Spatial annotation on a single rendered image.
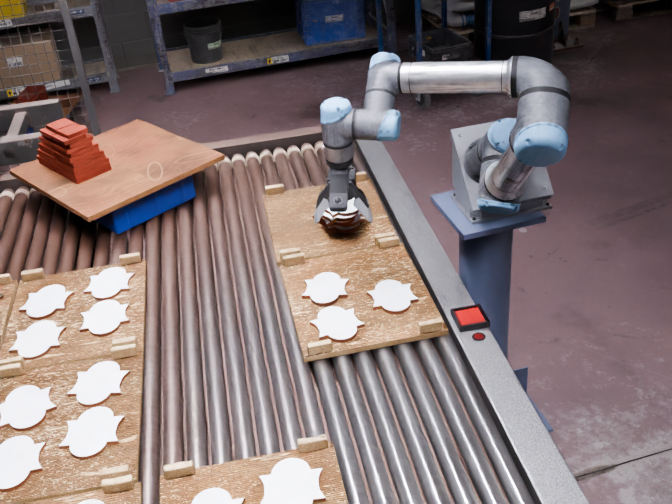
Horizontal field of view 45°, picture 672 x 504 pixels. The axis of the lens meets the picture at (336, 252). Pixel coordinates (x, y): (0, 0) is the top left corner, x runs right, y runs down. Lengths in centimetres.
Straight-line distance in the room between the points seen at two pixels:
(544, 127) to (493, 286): 90
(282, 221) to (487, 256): 65
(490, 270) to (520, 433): 96
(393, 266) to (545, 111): 60
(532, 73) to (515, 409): 75
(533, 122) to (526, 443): 69
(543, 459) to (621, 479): 126
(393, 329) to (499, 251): 72
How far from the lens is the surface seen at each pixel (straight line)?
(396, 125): 194
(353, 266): 216
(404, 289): 204
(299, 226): 237
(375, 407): 176
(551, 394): 317
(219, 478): 165
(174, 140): 278
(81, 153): 260
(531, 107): 187
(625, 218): 427
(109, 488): 167
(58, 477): 176
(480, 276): 260
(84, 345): 207
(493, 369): 186
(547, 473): 165
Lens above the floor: 213
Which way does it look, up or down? 32 degrees down
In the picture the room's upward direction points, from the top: 5 degrees counter-clockwise
